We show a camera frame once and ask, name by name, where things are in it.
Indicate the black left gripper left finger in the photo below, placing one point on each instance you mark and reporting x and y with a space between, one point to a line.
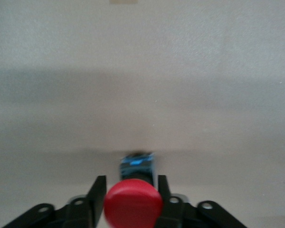
95 204

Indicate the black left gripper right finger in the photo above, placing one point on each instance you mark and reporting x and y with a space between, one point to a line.
167 202

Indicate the red push button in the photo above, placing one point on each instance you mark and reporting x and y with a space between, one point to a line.
133 204

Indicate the beige tape patch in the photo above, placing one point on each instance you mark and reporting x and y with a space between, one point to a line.
123 2

